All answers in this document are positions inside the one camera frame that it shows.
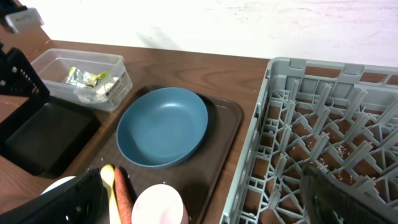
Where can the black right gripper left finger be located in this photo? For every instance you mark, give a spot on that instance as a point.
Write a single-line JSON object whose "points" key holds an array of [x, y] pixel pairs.
{"points": [[82, 199]]}

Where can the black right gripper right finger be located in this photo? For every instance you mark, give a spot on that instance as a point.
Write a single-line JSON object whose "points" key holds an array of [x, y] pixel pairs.
{"points": [[326, 200]]}

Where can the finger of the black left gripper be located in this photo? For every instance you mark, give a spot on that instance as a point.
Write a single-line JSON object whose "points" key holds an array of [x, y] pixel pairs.
{"points": [[18, 78]]}

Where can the light blue bowl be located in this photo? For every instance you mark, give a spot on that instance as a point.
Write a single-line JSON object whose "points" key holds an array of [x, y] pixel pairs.
{"points": [[57, 183]]}

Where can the white paper napkin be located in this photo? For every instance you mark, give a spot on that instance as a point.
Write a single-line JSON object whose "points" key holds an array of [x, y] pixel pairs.
{"points": [[98, 94]]}

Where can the silver green snack wrapper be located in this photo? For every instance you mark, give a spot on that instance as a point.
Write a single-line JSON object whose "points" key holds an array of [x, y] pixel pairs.
{"points": [[83, 79]]}

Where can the clear plastic waste bin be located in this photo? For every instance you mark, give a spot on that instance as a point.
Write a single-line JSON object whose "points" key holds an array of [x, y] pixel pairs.
{"points": [[53, 67]]}

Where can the grey dishwasher rack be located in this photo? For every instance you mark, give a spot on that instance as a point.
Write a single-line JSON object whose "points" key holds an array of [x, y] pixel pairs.
{"points": [[338, 117]]}

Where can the yellow plastic spoon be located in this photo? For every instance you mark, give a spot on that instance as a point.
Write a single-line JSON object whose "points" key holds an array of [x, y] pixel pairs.
{"points": [[107, 176]]}

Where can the orange carrot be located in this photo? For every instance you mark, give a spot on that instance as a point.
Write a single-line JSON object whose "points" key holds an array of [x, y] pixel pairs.
{"points": [[125, 204]]}

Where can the black rectangular tray bin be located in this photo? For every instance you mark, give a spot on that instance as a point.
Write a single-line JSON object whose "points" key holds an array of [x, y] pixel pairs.
{"points": [[43, 137]]}

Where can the pink cup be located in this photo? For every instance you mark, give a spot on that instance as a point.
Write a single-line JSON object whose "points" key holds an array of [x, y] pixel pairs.
{"points": [[159, 204]]}

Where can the dark blue plate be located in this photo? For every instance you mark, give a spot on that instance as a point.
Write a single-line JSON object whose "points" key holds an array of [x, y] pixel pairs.
{"points": [[162, 128]]}

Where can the brown serving tray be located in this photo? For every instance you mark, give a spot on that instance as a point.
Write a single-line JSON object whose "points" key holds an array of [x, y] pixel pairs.
{"points": [[194, 178]]}

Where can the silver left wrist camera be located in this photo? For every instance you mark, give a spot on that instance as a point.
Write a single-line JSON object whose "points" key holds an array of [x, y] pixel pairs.
{"points": [[23, 21]]}

